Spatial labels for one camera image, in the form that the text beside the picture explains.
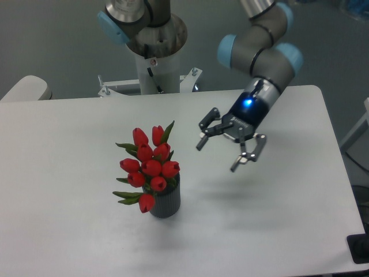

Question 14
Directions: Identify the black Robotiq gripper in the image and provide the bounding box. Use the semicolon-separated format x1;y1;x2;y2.
195;91;270;173

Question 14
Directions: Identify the red tulip bouquet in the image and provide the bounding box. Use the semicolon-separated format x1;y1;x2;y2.
113;122;180;205

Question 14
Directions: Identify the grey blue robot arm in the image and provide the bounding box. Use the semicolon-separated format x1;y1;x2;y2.
97;1;303;171

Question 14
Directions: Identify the dark grey ribbed vase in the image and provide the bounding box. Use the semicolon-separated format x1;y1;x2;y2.
139;173;181;219

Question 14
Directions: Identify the black device at table edge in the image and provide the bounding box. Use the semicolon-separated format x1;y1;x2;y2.
347;234;368;264

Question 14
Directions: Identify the white chair armrest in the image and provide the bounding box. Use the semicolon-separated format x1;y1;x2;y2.
1;75;52;103

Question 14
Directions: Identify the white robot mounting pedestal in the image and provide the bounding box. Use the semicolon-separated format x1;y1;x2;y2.
97;17;203;98

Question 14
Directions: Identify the white furniture frame right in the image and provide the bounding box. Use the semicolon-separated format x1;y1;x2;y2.
339;98;368;153

